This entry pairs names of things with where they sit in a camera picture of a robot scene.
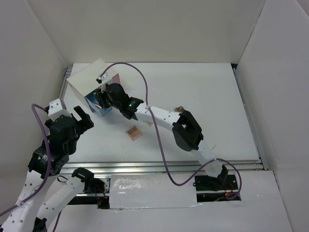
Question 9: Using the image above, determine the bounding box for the light blue small drawer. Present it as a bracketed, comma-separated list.
[85, 92, 112, 117]

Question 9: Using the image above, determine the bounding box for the pink drawer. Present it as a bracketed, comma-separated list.
[112, 73, 120, 84]

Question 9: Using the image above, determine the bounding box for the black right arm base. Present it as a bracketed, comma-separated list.
[193, 165, 240, 203]

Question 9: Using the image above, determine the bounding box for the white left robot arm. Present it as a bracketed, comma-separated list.
[0, 104, 95, 232]

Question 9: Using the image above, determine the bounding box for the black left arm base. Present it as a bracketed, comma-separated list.
[68, 167, 110, 209]

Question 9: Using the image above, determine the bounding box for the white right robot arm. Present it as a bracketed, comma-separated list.
[94, 83, 228, 189]

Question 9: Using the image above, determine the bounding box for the white drawer organizer cabinet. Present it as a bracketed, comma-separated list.
[68, 59, 117, 110]

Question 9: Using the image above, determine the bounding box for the small beige eyeshadow quad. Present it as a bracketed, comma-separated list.
[126, 125, 142, 141]

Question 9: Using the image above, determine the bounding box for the long brown eyeshadow palette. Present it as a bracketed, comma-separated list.
[174, 106, 185, 113]

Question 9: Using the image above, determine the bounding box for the white foil cover sheet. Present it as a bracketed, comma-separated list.
[109, 174, 198, 209]

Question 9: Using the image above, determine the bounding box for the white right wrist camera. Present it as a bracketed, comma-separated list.
[96, 72, 110, 85]

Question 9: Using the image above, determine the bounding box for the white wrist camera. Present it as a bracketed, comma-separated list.
[48, 99, 66, 121]
[96, 72, 110, 85]

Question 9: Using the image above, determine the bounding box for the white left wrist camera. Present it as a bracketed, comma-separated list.
[48, 99, 66, 121]

